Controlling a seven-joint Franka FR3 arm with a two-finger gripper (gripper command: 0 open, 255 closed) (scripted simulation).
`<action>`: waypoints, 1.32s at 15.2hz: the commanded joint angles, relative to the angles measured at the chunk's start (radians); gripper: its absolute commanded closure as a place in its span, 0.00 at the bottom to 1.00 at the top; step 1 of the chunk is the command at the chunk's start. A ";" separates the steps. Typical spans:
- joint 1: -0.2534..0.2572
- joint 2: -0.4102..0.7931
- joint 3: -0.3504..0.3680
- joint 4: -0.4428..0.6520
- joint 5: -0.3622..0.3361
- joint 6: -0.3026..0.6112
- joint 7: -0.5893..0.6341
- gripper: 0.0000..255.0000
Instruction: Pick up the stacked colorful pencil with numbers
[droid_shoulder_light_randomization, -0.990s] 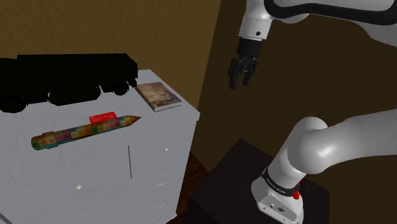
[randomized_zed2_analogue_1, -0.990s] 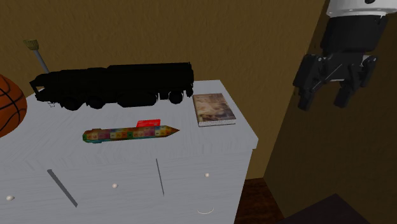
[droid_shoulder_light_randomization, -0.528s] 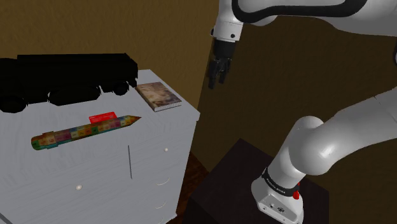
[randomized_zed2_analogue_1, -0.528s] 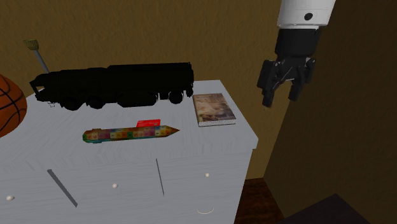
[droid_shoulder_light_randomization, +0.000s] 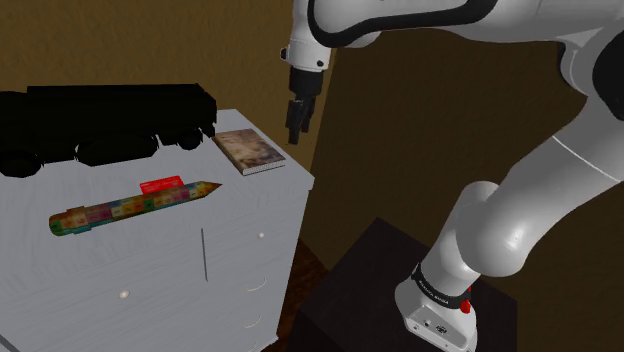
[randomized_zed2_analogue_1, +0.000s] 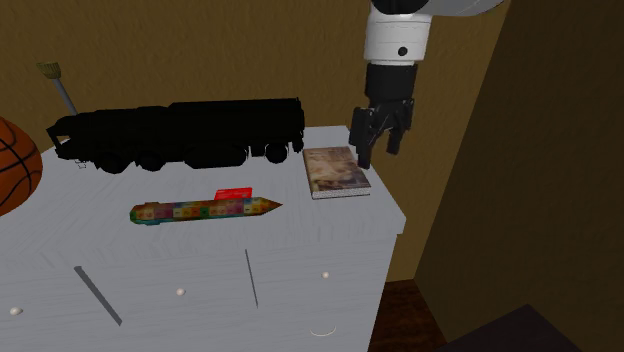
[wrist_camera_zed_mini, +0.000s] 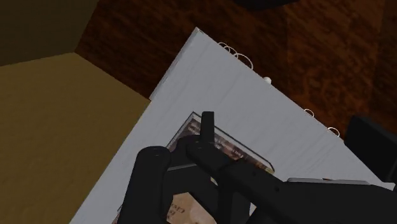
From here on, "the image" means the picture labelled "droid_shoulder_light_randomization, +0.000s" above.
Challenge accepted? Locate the red card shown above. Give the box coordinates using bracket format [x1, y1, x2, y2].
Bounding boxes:
[139, 175, 185, 195]

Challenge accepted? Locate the black toy truck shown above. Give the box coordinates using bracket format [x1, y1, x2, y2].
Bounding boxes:
[0, 83, 218, 179]

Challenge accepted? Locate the multicoloured patterned pencil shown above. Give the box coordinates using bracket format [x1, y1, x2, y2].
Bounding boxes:
[48, 180, 223, 238]

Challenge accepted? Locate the dark robot stand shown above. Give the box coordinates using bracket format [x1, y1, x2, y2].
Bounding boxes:
[286, 217, 518, 352]

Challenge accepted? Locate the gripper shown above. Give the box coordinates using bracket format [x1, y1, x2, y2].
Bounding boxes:
[284, 66, 324, 146]

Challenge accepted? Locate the brown book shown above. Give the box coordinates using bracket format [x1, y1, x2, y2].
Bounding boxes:
[211, 128, 287, 177]

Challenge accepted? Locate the white chest of drawers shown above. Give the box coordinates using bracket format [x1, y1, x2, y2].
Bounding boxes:
[0, 108, 316, 352]

